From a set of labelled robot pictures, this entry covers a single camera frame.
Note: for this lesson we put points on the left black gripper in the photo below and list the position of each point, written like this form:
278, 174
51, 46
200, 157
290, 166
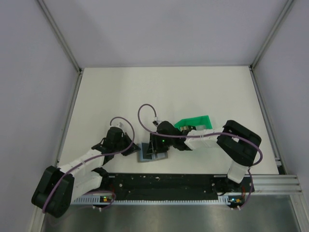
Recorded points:
132, 149

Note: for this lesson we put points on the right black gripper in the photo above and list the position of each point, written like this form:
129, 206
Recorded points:
154, 147

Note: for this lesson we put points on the grey card holder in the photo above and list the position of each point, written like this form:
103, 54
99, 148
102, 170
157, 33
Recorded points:
143, 157

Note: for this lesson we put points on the green plastic bin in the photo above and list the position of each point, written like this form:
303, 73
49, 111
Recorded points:
200, 122

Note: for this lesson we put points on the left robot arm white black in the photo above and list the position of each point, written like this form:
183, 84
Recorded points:
60, 186

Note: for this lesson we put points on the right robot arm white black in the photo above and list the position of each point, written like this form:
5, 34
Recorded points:
237, 141

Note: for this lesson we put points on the stack of white cards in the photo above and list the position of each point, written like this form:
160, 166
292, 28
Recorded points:
187, 128

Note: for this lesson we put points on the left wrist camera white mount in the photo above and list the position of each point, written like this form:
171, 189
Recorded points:
119, 125

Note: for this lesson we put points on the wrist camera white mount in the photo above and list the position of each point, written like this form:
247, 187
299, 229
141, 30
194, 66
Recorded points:
157, 119
119, 125

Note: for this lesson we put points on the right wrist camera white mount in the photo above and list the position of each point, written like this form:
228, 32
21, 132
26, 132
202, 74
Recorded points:
157, 119

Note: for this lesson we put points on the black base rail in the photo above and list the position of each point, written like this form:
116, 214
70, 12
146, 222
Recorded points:
171, 186

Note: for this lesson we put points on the white slotted cable duct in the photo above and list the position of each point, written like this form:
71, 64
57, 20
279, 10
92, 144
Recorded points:
104, 201

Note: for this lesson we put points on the left aluminium frame post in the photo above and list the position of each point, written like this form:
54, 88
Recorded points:
58, 35

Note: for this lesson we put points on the aluminium frame post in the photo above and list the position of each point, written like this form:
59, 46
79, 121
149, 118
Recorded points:
288, 5
58, 35

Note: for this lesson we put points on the right aluminium frame post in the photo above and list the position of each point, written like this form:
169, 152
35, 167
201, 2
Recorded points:
288, 5

